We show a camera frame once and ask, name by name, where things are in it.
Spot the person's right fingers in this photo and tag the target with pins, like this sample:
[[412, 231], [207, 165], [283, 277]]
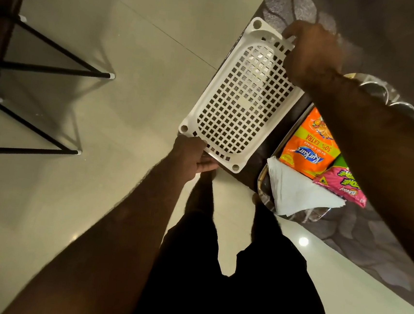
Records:
[[291, 32]]

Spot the person's left forearm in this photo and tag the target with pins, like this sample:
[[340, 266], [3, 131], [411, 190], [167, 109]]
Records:
[[118, 248]]

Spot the orange snack packet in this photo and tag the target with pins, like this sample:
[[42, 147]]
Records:
[[308, 146]]

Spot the person's left thumb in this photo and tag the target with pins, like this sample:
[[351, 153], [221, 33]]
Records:
[[208, 167]]

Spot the pink snack packet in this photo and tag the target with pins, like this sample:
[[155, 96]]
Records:
[[343, 184]]

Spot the person's right forearm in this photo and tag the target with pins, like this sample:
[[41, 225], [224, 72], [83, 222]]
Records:
[[383, 150]]

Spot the person's left leg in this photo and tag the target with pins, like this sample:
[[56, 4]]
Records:
[[200, 194]]

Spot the green snack packet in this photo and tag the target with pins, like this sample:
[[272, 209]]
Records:
[[340, 162]]

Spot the stack of white paper napkins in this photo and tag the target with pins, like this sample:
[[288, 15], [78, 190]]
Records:
[[295, 191]]

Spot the black metal leg frame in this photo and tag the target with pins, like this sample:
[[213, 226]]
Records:
[[54, 69], [28, 151]]

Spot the person's left hand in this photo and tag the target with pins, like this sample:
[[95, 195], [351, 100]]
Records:
[[187, 156]]

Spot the person's leg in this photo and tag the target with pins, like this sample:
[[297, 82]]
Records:
[[266, 215], [200, 194]]

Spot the white perforated plastic shelf tray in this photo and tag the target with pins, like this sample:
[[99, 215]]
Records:
[[234, 103]]

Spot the steel serving tray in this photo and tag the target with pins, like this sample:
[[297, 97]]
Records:
[[267, 193]]

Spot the black shorts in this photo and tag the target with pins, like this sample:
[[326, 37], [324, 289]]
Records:
[[237, 293]]

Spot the steel plate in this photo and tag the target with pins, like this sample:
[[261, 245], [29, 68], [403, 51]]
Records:
[[353, 76]]

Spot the steel tumbler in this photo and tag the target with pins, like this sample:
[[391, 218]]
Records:
[[403, 108], [375, 91]]

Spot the person's right hand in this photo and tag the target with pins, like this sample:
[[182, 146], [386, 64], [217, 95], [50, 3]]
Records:
[[314, 52]]

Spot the person's right leg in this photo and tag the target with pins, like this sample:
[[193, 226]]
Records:
[[266, 215]]

